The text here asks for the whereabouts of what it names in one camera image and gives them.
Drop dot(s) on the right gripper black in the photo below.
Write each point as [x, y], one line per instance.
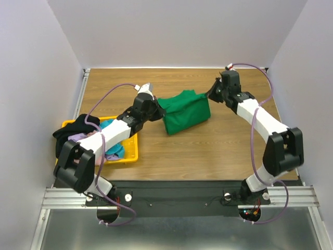
[216, 91]

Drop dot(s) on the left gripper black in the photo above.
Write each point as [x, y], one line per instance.
[160, 112]

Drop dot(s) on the green t shirt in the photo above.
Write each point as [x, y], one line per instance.
[184, 111]

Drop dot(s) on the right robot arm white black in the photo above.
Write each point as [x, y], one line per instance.
[284, 145]

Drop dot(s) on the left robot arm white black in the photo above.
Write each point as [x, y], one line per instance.
[76, 163]

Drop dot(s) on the yellow plastic tray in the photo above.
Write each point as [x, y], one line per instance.
[130, 145]

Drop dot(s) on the teal t shirt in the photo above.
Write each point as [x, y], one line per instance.
[117, 151]

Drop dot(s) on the black t shirt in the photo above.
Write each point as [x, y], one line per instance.
[77, 127]

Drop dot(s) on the lilac t shirt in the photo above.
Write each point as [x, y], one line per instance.
[77, 137]

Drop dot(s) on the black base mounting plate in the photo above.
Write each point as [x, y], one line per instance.
[183, 198]

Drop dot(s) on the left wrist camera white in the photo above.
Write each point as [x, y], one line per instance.
[145, 88]

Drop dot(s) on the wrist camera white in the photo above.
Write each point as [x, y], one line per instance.
[230, 67]
[145, 88]

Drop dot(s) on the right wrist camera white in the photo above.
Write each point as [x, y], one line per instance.
[230, 67]

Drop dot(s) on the left side aluminium rail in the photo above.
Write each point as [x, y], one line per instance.
[86, 73]

